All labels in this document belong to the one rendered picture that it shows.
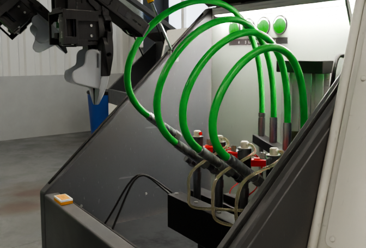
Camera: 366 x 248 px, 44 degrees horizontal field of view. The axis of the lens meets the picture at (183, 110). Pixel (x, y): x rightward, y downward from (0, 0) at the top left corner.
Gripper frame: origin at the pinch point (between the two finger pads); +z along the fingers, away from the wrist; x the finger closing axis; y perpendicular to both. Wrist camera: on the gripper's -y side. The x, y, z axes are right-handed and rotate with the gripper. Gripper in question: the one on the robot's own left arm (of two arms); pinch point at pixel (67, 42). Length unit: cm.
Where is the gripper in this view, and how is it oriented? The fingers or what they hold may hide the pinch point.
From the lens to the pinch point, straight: 103.1
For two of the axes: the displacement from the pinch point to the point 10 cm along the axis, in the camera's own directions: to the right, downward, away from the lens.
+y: -6.1, 7.2, -3.3
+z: 7.0, 6.9, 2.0
